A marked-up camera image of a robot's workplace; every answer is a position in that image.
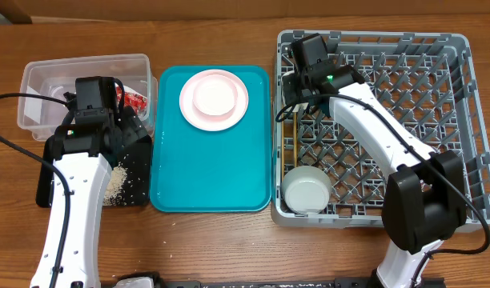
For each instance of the pink plate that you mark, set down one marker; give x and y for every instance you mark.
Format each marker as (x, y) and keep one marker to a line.
(212, 123)

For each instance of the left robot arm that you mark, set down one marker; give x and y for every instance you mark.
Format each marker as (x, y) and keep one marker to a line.
(84, 155)

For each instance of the red snack wrapper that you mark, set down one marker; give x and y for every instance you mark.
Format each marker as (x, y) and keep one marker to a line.
(136, 101)

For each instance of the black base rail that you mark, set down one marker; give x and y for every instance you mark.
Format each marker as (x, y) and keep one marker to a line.
(157, 281)

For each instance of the grey plastic dish rack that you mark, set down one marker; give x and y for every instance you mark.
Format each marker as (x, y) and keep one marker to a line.
(424, 80)

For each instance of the teal plastic tray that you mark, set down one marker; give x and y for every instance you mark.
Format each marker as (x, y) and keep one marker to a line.
(198, 171)

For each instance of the clear plastic bin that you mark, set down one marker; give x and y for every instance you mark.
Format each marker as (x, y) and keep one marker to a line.
(53, 78)

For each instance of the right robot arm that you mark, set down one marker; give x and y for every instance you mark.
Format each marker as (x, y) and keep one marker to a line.
(424, 199)

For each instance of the grey bowl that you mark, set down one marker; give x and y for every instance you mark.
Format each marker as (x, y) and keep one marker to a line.
(306, 190)

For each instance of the pink bowl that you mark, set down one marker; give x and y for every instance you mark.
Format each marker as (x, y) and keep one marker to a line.
(215, 95)

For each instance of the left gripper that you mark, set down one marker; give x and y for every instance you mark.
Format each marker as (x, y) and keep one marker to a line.
(132, 126)

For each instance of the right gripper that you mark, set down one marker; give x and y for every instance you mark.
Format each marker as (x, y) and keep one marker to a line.
(291, 86)

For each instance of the black plastic tray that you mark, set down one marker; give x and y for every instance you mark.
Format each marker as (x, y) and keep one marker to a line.
(141, 149)

